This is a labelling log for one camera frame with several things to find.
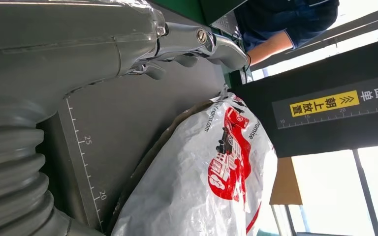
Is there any person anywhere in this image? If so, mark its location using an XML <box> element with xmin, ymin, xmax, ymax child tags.
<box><xmin>234</xmin><ymin>0</ymin><xmax>340</xmax><ymax>66</ymax></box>

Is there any black inbound scanner machine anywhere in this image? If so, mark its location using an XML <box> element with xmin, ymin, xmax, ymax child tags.
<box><xmin>35</xmin><ymin>35</ymin><xmax>378</xmax><ymax>233</ymax></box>

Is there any white red-printed poly mailer package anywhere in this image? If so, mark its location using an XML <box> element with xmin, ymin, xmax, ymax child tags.
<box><xmin>105</xmin><ymin>92</ymin><xmax>279</xmax><ymax>236</ymax></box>

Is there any brown cardboard box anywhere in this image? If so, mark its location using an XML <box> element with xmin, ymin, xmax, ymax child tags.
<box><xmin>269</xmin><ymin>157</ymin><xmax>303</xmax><ymax>206</ymax></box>

